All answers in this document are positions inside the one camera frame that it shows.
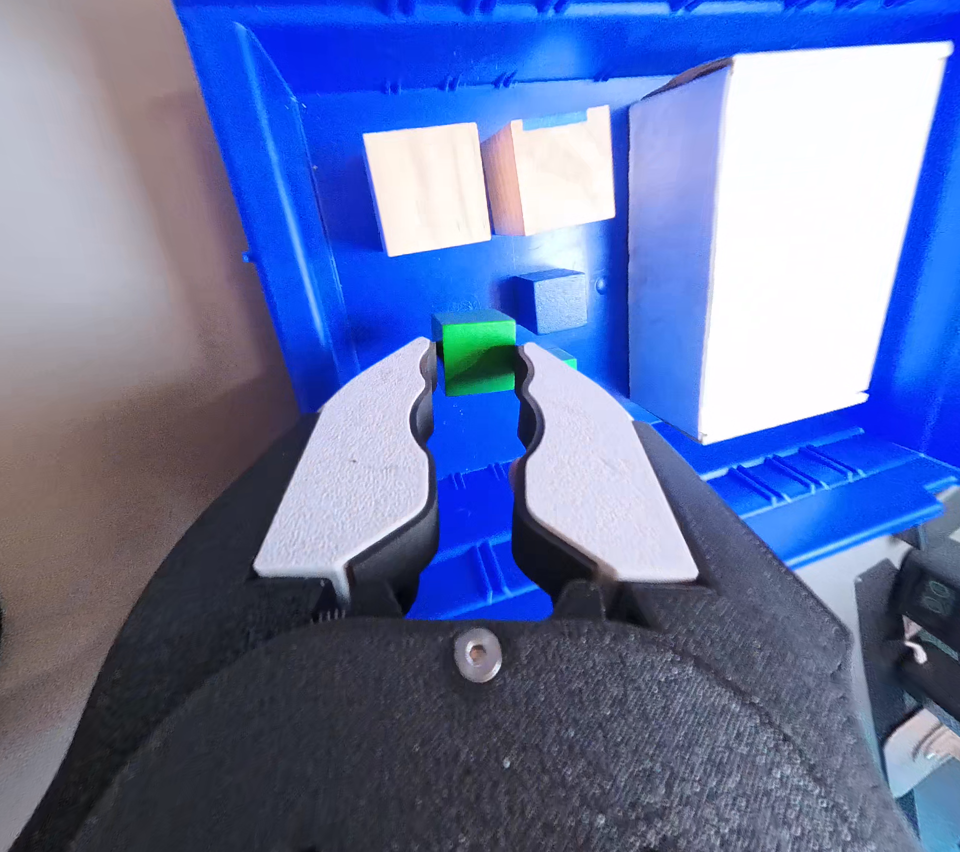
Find blue plastic bin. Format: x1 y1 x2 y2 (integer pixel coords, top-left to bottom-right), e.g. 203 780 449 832
142 0 960 624

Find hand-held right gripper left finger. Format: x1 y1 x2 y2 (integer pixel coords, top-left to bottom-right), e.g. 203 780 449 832
252 336 442 617

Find metal bracket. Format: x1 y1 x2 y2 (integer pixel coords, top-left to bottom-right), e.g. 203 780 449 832
883 709 960 801

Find dark blue block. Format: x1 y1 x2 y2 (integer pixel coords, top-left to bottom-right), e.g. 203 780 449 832
512 269 588 336

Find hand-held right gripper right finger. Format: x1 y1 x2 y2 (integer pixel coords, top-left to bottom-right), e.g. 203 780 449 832
508 340 702 606

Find large green block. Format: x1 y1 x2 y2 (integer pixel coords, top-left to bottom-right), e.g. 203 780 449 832
431 310 519 397

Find large wooden block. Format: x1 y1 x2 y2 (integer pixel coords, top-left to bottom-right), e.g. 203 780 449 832
480 105 618 238
362 121 493 258

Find black electronic device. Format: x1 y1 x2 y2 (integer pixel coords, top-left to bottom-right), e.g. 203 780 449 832
855 525 960 741

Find white cardboard box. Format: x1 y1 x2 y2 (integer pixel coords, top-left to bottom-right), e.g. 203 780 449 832
627 40 955 446

